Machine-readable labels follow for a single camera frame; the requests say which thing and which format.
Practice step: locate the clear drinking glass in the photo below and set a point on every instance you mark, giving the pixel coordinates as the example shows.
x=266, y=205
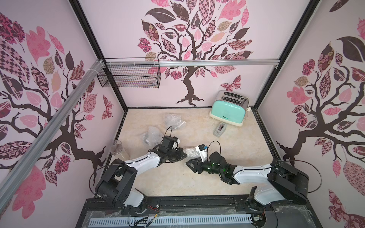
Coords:
x=117, y=150

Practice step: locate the mint green toaster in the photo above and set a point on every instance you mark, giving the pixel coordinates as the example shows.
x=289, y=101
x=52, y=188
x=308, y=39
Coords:
x=230, y=108

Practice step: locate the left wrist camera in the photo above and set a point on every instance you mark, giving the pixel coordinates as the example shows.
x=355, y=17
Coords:
x=170, y=143

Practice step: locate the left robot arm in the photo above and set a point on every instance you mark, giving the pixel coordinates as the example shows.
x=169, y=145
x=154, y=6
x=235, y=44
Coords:
x=116, y=184

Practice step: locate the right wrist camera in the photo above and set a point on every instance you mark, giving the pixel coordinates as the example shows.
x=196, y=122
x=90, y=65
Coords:
x=202, y=150

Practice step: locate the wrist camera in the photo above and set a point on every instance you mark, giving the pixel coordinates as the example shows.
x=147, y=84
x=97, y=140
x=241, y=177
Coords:
x=170, y=143
x=202, y=150

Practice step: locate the grey tape dispenser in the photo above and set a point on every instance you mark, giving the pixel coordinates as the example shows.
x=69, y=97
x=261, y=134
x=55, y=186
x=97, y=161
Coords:
x=220, y=129

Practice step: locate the white slotted cable duct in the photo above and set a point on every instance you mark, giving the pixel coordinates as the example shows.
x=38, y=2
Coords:
x=169, y=221

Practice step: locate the black corner frame post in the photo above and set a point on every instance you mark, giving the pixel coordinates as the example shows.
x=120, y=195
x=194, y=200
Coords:
x=77, y=8

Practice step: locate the aluminium rail back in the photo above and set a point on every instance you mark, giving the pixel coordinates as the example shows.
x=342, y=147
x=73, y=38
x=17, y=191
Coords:
x=192, y=63

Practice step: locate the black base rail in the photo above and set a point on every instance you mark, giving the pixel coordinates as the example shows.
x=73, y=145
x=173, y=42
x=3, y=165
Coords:
x=181, y=203

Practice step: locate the aluminium rail left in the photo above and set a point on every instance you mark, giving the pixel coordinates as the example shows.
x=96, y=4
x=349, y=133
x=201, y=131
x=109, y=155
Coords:
x=22, y=168

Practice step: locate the aluminium rail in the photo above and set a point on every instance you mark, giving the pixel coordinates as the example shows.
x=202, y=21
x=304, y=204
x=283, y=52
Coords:
x=192, y=63
x=22, y=168

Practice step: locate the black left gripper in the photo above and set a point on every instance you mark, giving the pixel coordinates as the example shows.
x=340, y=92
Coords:
x=181, y=154

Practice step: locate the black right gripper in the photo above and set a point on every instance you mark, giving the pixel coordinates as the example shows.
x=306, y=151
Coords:
x=200, y=165

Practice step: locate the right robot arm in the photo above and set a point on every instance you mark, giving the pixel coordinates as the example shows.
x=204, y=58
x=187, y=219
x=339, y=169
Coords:
x=280, y=180

